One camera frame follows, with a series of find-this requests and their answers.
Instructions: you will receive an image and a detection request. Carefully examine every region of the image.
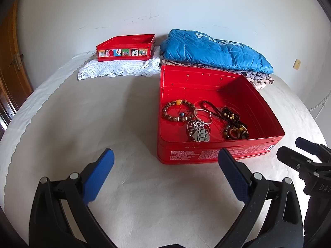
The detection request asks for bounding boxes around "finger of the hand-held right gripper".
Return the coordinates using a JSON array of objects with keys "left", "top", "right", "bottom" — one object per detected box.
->
[
  {"left": 295, "top": 137, "right": 331, "bottom": 161},
  {"left": 276, "top": 146, "right": 331, "bottom": 180}
]

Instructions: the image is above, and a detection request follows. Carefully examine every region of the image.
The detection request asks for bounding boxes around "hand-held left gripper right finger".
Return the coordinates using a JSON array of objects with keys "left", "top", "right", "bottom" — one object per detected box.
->
[{"left": 218, "top": 148, "right": 303, "bottom": 248}]

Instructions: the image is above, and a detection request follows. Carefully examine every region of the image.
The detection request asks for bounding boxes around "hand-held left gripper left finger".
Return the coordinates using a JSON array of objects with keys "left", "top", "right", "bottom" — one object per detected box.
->
[{"left": 28, "top": 148, "right": 115, "bottom": 248}]

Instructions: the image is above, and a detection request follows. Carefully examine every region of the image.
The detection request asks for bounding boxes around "dark bead bracelet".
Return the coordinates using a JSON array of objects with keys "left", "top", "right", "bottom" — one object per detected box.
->
[{"left": 223, "top": 124, "right": 250, "bottom": 140}]

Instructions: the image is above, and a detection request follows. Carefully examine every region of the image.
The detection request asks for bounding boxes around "keyring with metal pendant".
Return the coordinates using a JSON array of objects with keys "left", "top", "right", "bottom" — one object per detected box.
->
[{"left": 187, "top": 119, "right": 210, "bottom": 143}]

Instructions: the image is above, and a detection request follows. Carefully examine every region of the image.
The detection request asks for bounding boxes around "red tin box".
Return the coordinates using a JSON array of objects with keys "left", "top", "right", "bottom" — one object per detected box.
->
[{"left": 157, "top": 64, "right": 285, "bottom": 165}]

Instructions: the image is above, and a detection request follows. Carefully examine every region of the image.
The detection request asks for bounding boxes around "black bead necklace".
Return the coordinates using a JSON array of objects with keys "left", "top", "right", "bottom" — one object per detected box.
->
[{"left": 221, "top": 106, "right": 246, "bottom": 130}]

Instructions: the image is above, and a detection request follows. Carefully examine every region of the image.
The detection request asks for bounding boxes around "silver bangle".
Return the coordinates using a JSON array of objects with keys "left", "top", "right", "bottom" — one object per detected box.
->
[{"left": 193, "top": 109, "right": 213, "bottom": 125}]

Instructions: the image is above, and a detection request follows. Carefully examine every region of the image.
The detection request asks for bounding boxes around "dark cord necklace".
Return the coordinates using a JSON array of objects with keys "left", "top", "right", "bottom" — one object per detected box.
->
[{"left": 201, "top": 100, "right": 225, "bottom": 119}]

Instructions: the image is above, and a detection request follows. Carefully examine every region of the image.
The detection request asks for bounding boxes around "wooden bead bracelet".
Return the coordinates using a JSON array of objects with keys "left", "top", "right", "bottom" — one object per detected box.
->
[{"left": 162, "top": 99, "right": 196, "bottom": 122}]

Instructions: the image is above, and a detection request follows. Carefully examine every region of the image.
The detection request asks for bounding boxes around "beige quilted jacket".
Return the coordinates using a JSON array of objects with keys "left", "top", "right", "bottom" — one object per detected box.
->
[{"left": 244, "top": 71, "right": 275, "bottom": 90}]

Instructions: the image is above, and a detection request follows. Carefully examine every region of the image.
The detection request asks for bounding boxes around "white lace cloth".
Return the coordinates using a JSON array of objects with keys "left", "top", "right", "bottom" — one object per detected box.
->
[{"left": 78, "top": 57, "right": 161, "bottom": 80}]

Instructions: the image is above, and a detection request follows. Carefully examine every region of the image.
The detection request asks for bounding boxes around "grey patterned garment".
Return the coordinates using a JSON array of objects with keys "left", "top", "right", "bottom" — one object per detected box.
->
[{"left": 160, "top": 57, "right": 259, "bottom": 79}]

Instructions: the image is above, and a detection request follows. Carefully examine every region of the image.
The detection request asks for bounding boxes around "blue quilted jacket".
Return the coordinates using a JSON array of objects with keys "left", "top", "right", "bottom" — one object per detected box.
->
[{"left": 160, "top": 29, "right": 274, "bottom": 74}]

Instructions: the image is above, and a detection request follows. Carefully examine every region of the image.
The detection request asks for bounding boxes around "red tin lid with stickers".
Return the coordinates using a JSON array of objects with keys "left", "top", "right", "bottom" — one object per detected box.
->
[{"left": 96, "top": 33, "right": 156, "bottom": 62}]

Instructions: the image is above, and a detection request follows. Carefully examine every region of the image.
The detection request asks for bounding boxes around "wooden door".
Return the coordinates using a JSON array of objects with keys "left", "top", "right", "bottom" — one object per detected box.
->
[{"left": 0, "top": 0, "right": 34, "bottom": 127}]

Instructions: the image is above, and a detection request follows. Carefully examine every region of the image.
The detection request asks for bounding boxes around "white cable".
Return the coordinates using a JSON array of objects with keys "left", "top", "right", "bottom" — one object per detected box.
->
[{"left": 308, "top": 90, "right": 331, "bottom": 113}]

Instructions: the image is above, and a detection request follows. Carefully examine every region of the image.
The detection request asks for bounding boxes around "brass door handle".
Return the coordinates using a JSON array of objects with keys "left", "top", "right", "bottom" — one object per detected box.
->
[{"left": 8, "top": 53, "right": 24, "bottom": 70}]

